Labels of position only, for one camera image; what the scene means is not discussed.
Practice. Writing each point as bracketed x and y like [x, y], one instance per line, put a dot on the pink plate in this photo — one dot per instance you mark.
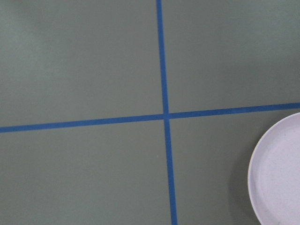
[273, 177]

